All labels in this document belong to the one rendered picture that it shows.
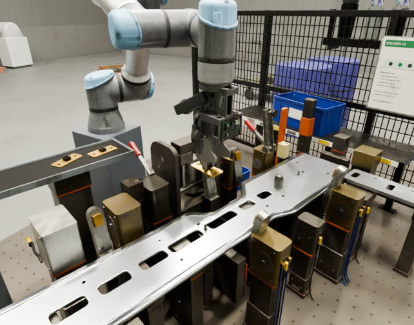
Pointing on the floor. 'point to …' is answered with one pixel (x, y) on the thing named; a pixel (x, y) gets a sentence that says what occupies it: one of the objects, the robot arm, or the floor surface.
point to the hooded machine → (12, 46)
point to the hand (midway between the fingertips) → (206, 162)
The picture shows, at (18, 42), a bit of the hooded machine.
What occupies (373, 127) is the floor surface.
